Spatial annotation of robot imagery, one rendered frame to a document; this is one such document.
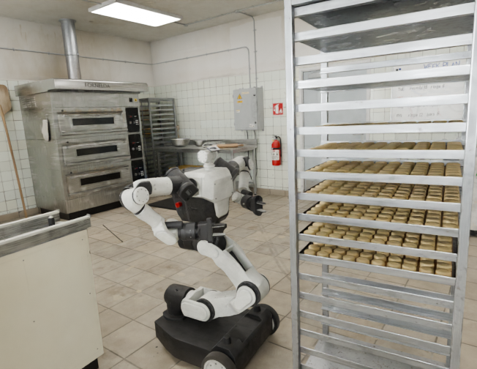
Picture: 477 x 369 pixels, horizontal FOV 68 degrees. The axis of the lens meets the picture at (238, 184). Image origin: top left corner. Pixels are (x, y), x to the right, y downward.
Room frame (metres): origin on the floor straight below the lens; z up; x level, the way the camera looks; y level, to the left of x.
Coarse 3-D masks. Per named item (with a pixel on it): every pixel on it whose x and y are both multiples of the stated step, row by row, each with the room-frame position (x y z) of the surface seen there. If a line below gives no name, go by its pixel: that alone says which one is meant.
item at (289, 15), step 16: (288, 0) 1.43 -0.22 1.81; (288, 16) 1.43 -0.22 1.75; (288, 32) 1.43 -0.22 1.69; (288, 48) 1.43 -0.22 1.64; (288, 64) 1.43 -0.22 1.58; (288, 80) 1.44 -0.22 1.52; (288, 96) 1.44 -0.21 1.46; (288, 112) 1.44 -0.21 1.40; (288, 128) 1.44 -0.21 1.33; (288, 144) 1.44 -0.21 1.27; (288, 160) 1.44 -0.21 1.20; (288, 176) 1.44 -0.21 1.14; (288, 192) 1.44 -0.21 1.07
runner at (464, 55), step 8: (424, 56) 1.59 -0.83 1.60; (432, 56) 1.58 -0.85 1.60; (440, 56) 1.56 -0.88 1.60; (448, 56) 1.55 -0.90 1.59; (456, 56) 1.53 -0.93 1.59; (464, 56) 1.52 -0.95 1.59; (352, 64) 1.75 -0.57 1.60; (360, 64) 1.73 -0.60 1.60; (368, 64) 1.71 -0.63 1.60; (376, 64) 1.69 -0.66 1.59; (384, 64) 1.68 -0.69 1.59; (392, 64) 1.66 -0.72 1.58; (400, 64) 1.62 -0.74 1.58; (408, 64) 1.62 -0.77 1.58; (320, 72) 1.83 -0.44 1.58; (328, 72) 1.78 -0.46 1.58
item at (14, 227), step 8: (40, 216) 1.93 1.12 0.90; (48, 216) 1.97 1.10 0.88; (56, 216) 2.01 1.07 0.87; (8, 224) 1.79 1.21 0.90; (16, 224) 1.82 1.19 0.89; (24, 224) 1.86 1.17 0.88; (32, 224) 1.89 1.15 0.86; (40, 224) 1.93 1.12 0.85; (0, 232) 1.75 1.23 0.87; (8, 232) 1.79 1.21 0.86; (16, 232) 1.82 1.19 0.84
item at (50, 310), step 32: (0, 256) 1.48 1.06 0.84; (32, 256) 1.58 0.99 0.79; (64, 256) 1.71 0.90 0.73; (0, 288) 1.45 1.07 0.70; (32, 288) 1.56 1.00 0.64; (64, 288) 1.69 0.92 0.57; (0, 320) 1.44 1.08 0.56; (32, 320) 1.54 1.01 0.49; (64, 320) 1.67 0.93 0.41; (96, 320) 1.82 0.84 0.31; (0, 352) 1.42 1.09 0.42; (32, 352) 1.52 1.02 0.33; (64, 352) 1.65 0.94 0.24; (96, 352) 1.80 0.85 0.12
